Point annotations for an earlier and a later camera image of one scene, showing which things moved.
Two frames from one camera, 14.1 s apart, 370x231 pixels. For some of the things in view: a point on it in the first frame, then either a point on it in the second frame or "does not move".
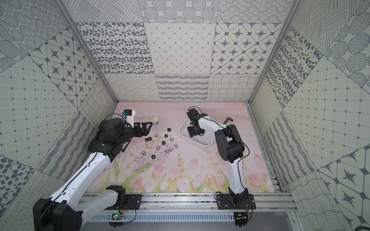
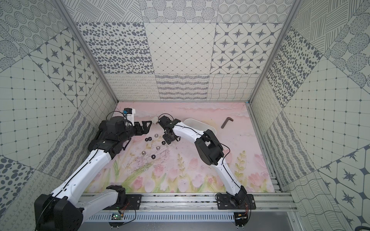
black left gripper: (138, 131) does not move
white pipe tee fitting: (155, 120) does not move
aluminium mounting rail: (193, 202) does not move
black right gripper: (191, 133) to (166, 138)
